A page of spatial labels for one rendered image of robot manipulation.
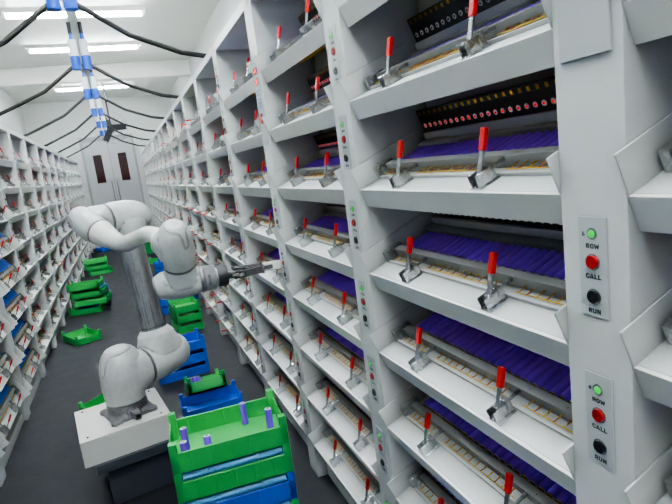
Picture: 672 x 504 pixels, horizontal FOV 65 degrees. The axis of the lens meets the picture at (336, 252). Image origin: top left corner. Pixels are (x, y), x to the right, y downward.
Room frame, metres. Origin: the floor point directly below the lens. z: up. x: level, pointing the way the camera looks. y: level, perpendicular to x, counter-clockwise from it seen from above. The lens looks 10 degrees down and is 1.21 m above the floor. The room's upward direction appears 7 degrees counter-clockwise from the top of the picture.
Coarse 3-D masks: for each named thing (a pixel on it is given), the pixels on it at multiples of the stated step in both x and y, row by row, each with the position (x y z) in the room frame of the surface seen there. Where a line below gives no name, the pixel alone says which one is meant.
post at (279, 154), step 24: (264, 24) 1.89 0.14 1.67; (288, 24) 1.92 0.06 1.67; (264, 48) 1.89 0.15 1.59; (288, 72) 1.91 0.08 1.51; (312, 72) 1.94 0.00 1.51; (264, 96) 1.88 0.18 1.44; (312, 96) 1.94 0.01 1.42; (288, 144) 1.90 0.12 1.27; (312, 144) 1.93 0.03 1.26; (288, 216) 1.89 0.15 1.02; (288, 264) 1.88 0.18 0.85; (312, 264) 1.91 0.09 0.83; (288, 312) 1.96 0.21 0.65; (312, 408) 1.88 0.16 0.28; (312, 456) 1.92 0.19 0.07
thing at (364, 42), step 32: (416, 0) 1.29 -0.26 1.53; (352, 32) 1.23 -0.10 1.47; (384, 32) 1.26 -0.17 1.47; (352, 64) 1.23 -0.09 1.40; (352, 128) 1.22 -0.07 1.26; (384, 128) 1.25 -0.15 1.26; (416, 128) 1.28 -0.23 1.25; (352, 160) 1.24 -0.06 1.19; (352, 192) 1.26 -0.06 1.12; (384, 224) 1.24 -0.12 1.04; (352, 256) 1.31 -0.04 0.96; (384, 320) 1.23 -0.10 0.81; (384, 384) 1.23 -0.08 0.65; (384, 480) 1.28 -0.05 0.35
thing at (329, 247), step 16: (320, 208) 1.93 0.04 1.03; (336, 208) 1.82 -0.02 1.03; (288, 224) 1.88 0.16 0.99; (304, 224) 1.71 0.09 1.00; (320, 224) 1.79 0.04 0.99; (336, 224) 1.47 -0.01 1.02; (288, 240) 1.88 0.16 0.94; (304, 240) 1.70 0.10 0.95; (320, 240) 1.66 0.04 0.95; (336, 240) 1.60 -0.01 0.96; (304, 256) 1.72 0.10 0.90; (320, 256) 1.54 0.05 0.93; (336, 256) 1.45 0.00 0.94; (352, 272) 1.34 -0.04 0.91
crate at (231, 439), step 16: (256, 400) 1.47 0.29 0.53; (272, 400) 1.47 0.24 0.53; (192, 416) 1.42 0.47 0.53; (208, 416) 1.43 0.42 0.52; (224, 416) 1.45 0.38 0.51; (240, 416) 1.46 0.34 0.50; (256, 416) 1.47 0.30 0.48; (272, 416) 1.46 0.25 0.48; (176, 432) 1.39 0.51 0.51; (192, 432) 1.42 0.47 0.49; (208, 432) 1.41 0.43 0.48; (224, 432) 1.40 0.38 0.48; (240, 432) 1.39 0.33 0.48; (256, 432) 1.28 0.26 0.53; (272, 432) 1.29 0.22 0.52; (176, 448) 1.22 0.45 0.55; (192, 448) 1.33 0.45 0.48; (208, 448) 1.24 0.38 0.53; (224, 448) 1.25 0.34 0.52; (240, 448) 1.26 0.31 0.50; (256, 448) 1.27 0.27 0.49; (176, 464) 1.22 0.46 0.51; (192, 464) 1.23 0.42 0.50; (208, 464) 1.24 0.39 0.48
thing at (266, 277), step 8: (264, 248) 2.56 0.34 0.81; (272, 248) 2.57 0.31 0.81; (256, 256) 2.54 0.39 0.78; (248, 264) 2.53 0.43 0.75; (272, 272) 2.27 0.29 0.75; (280, 272) 2.22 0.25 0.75; (264, 280) 2.30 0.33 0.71; (272, 280) 2.17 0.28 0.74; (280, 280) 1.96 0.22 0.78; (280, 288) 2.02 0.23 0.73
